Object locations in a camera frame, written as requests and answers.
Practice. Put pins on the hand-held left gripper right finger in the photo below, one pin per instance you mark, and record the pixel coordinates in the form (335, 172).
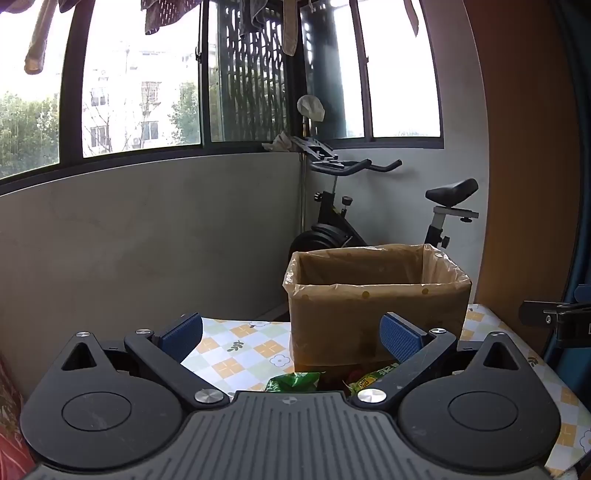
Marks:
(399, 337)

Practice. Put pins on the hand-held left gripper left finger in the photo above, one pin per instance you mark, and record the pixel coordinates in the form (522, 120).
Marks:
(182, 334)

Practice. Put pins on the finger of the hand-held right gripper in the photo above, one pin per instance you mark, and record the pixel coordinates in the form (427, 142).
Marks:
(535, 313)

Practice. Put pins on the brown cardboard box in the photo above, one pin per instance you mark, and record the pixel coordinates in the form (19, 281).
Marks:
(351, 323)

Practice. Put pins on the yellow-green snack packet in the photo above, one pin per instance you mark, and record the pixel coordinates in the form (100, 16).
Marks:
(369, 377)

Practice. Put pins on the green snack packet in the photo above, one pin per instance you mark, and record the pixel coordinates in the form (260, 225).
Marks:
(293, 382)

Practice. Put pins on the floral checked tablecloth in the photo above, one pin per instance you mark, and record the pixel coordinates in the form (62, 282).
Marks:
(240, 350)

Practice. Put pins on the black exercise bike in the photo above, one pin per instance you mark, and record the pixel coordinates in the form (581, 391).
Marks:
(330, 233)

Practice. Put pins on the wooden panel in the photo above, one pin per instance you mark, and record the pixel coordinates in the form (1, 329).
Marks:
(521, 184)

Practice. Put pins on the red printed cloth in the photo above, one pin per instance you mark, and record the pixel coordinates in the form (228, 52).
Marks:
(9, 438)

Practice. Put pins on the crumpled rag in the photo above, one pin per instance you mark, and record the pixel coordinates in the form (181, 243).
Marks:
(279, 143)

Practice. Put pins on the white plastic bag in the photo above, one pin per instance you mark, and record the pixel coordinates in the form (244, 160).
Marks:
(310, 107)

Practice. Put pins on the perforated metal screen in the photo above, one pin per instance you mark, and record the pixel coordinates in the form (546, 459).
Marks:
(249, 83)

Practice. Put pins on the brown hanging cloth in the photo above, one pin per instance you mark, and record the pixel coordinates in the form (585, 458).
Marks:
(412, 18)

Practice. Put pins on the dark hanging garment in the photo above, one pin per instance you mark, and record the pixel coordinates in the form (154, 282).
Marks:
(168, 16)

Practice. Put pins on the beige hanging cloth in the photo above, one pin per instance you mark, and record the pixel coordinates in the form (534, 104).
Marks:
(290, 32)

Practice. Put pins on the tan hanging cloth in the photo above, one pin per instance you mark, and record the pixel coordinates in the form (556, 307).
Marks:
(39, 41)

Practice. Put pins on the grey hanging towel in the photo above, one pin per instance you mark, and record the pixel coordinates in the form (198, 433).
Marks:
(256, 16)

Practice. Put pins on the dark window frame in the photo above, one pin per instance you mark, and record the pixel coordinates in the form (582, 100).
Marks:
(71, 92)

